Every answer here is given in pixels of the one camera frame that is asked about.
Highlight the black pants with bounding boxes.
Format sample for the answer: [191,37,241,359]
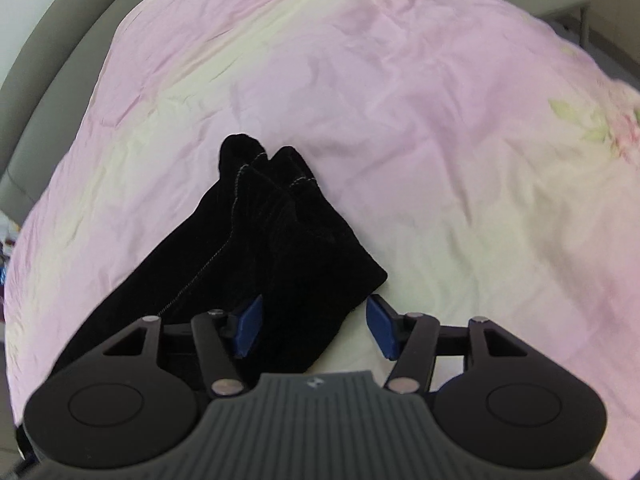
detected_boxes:
[55,133,387,378]

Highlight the pink floral bed sheet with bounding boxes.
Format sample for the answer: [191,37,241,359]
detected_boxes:
[6,0,639,479]

